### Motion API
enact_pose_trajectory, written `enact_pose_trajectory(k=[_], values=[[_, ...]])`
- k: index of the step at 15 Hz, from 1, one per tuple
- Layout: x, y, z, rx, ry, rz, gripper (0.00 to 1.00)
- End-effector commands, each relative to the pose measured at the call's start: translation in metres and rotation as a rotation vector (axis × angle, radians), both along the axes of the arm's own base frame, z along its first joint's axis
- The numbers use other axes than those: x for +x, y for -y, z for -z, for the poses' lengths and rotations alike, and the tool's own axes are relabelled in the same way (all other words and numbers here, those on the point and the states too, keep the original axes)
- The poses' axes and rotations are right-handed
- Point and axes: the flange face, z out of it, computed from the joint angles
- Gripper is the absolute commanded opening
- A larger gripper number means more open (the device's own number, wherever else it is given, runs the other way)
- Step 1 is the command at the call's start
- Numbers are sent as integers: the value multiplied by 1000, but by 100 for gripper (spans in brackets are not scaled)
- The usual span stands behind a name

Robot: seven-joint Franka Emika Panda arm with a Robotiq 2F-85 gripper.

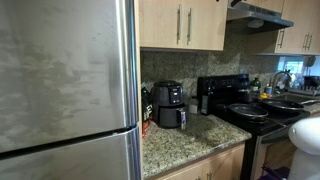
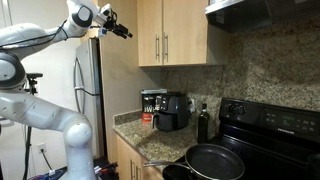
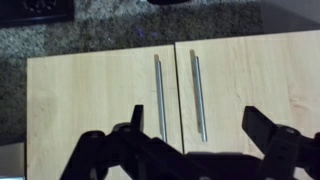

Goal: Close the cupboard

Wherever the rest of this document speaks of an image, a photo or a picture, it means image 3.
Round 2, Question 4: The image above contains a light wood cupboard door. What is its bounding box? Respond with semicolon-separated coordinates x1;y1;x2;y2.
174;29;320;180
26;44;185;180

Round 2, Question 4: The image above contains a silver bar door handle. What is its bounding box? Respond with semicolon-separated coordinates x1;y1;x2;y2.
153;54;169;144
190;49;209;144

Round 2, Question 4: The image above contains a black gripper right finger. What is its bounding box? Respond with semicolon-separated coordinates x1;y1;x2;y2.
241;105;320;180

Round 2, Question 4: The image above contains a black air fryer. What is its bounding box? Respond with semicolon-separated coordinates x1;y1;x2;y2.
146;0;193;6

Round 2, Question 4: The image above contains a black electric stove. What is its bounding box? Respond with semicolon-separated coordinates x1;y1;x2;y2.
0;0;76;28

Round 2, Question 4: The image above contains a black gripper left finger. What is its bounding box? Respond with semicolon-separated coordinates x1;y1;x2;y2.
59;104;188;180

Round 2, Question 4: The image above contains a range hood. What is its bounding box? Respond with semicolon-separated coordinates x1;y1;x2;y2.
0;133;28;180

